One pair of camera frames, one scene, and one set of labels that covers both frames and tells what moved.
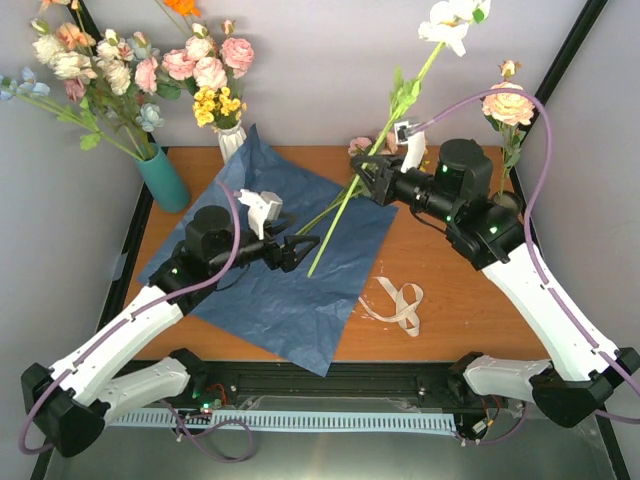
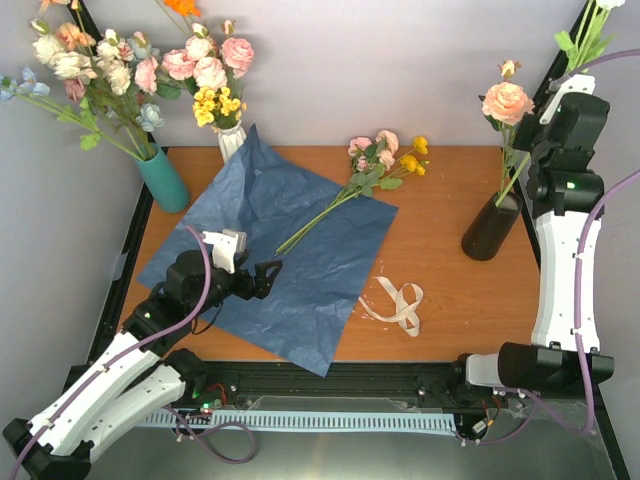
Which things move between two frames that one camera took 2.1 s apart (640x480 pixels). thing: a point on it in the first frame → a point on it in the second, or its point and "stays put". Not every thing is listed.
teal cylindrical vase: [163, 180] stays put
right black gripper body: [427, 204] → [522, 133]
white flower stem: [448, 23] → [509, 151]
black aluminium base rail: [346, 385] stays put
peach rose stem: [506, 113] → [514, 170]
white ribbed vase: [230, 140] stays put
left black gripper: [287, 259] → [262, 287]
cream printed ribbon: [408, 298] stays put
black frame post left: [86, 25] stays put
